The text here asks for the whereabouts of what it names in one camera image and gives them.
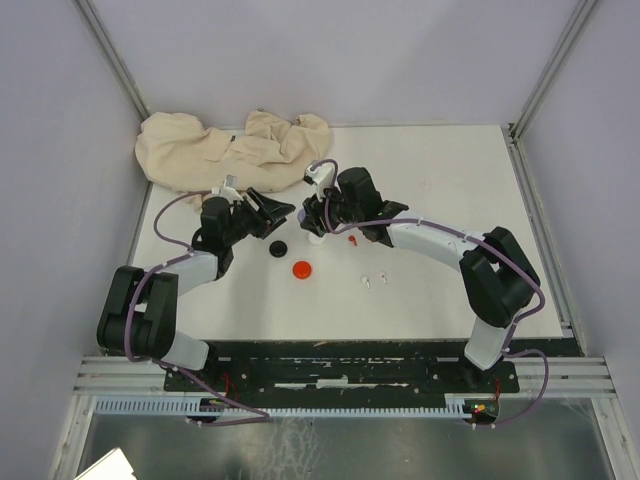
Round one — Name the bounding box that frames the right aluminium frame post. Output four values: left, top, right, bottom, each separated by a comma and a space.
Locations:
509, 0, 606, 137

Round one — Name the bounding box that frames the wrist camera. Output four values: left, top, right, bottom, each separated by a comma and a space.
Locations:
303, 162, 336, 200
211, 175, 243, 203

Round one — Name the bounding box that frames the beige crumpled cloth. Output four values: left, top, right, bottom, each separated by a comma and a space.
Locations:
134, 110, 332, 210

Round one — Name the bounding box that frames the left aluminium frame post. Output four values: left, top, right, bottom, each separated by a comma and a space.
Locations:
71, 0, 150, 122

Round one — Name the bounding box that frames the red earbud charging case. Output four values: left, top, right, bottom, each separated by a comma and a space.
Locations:
292, 260, 313, 280

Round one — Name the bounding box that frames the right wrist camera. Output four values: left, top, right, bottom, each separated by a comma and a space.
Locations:
303, 162, 336, 200

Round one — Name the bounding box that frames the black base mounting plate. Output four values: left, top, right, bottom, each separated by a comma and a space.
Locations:
164, 341, 520, 409

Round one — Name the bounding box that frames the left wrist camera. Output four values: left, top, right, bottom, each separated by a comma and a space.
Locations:
211, 175, 243, 203

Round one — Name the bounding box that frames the white paper sheet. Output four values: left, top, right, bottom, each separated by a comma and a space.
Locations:
75, 448, 136, 480

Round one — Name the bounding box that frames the black earbud charging case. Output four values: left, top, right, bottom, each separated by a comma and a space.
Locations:
269, 240, 288, 258

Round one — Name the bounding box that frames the white earbud charging case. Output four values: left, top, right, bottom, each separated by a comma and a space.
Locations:
309, 235, 325, 246

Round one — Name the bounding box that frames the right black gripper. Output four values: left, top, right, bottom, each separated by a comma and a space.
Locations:
301, 178, 362, 238

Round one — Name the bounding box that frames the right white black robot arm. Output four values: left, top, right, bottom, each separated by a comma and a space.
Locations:
298, 159, 546, 391

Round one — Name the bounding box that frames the aluminium frame post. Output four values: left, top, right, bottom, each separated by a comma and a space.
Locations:
71, 0, 150, 122
509, 0, 606, 137

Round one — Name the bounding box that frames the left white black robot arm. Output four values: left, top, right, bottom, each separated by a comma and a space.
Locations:
96, 187, 295, 390

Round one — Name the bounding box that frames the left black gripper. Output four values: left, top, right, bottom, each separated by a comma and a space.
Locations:
224, 187, 296, 246

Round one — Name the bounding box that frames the white slotted cable duct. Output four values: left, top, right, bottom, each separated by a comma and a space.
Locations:
94, 392, 496, 417

